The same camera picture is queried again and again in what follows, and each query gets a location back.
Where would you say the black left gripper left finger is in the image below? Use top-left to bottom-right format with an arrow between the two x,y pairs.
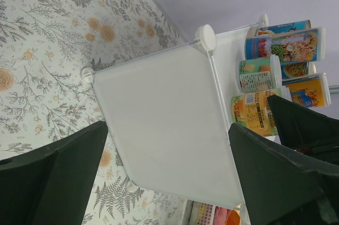
1,121 -> 108,224

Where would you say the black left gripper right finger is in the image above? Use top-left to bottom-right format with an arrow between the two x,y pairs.
228,123 -> 338,224

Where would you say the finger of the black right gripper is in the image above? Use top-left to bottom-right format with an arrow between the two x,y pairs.
267,95 -> 338,161

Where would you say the blue soup can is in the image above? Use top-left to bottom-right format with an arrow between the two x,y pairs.
256,20 -> 311,36
281,62 -> 316,80

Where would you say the clear lid green jar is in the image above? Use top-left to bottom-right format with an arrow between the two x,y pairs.
236,55 -> 282,93

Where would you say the white lid orange can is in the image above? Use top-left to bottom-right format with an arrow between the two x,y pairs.
244,27 -> 326,65

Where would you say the white cube counter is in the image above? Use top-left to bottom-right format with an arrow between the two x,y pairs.
80,15 -> 269,224

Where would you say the yellow cloth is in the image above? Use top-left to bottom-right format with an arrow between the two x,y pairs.
225,210 -> 241,225

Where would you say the pink cloth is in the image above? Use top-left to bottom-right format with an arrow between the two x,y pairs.
212,206 -> 231,225

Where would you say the white plastic basket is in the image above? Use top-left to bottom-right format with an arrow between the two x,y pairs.
182,200 -> 216,225

